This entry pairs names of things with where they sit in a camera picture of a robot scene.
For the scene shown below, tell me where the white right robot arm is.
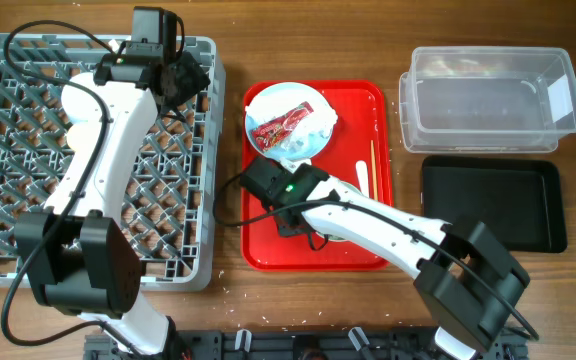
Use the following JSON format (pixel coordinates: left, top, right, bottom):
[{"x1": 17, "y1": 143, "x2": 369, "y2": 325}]
[{"x1": 239, "y1": 157, "x2": 538, "y2": 359}]

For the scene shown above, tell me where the red serving tray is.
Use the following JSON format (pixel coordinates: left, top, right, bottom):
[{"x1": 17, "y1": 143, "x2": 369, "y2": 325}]
[{"x1": 240, "y1": 80, "x2": 394, "y2": 272}]

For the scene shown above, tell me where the wooden chopstick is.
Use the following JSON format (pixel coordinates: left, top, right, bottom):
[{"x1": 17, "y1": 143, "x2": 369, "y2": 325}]
[{"x1": 370, "y1": 140, "x2": 379, "y2": 201}]

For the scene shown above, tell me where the green bowl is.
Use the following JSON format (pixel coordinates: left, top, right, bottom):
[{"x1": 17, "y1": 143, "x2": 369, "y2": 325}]
[{"x1": 312, "y1": 180, "x2": 369, "y2": 244}]

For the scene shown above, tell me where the grey dishwasher rack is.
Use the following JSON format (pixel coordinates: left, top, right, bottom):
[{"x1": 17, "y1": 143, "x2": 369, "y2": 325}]
[{"x1": 0, "y1": 33, "x2": 226, "y2": 292}]

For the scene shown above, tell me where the black plastic tray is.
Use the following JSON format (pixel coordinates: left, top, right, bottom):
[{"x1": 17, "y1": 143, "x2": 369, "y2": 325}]
[{"x1": 421, "y1": 155, "x2": 568, "y2": 253}]

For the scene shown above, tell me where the white label on bin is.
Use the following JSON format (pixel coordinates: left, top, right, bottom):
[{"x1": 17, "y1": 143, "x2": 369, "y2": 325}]
[{"x1": 547, "y1": 74, "x2": 574, "y2": 124}]

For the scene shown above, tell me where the white plastic fork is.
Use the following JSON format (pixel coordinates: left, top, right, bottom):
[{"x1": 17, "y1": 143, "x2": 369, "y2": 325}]
[{"x1": 355, "y1": 160, "x2": 370, "y2": 197}]

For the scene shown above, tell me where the red snack wrapper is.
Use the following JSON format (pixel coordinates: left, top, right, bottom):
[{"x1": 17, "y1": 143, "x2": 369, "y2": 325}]
[{"x1": 251, "y1": 102, "x2": 314, "y2": 152}]

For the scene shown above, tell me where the yellow cup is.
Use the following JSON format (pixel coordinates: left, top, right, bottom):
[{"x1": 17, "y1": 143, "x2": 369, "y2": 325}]
[{"x1": 66, "y1": 122, "x2": 101, "y2": 153}]

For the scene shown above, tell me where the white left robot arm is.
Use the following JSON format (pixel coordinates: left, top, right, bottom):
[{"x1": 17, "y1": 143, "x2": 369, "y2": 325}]
[{"x1": 14, "y1": 52, "x2": 210, "y2": 359}]

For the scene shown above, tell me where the white crumpled tissue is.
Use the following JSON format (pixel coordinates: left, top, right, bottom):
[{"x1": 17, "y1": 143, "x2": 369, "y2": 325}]
[{"x1": 245, "y1": 89, "x2": 340, "y2": 156}]

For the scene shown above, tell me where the light blue bowl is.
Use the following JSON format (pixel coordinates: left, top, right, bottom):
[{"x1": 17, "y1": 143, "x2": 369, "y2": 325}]
[{"x1": 61, "y1": 72, "x2": 101, "y2": 124}]

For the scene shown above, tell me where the clear plastic bin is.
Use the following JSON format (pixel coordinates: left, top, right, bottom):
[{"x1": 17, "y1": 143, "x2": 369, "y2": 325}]
[{"x1": 398, "y1": 46, "x2": 576, "y2": 154}]

